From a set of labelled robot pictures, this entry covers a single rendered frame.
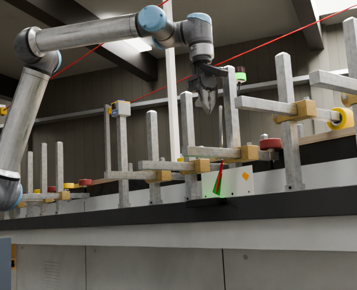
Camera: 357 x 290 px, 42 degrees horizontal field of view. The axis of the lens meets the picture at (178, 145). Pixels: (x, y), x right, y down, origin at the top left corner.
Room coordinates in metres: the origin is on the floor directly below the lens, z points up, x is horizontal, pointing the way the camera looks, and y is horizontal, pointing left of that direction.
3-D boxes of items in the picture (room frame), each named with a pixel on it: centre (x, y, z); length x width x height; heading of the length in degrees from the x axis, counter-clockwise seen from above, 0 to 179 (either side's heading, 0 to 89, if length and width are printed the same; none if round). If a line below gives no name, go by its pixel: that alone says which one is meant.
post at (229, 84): (1.63, -0.20, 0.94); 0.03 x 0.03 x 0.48; 38
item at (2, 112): (3.86, 1.52, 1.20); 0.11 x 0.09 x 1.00; 128
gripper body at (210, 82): (1.63, -0.10, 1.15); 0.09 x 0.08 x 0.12; 38
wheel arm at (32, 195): (2.75, 0.75, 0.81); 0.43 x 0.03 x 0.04; 128
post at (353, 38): (1.24, -0.51, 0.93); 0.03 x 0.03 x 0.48; 38
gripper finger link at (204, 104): (1.62, -0.09, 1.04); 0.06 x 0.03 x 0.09; 38
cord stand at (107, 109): (4.53, 0.68, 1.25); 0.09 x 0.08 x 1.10; 38
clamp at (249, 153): (1.62, -0.21, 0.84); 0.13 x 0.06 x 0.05; 38
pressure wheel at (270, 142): (1.70, -0.34, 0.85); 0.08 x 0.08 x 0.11
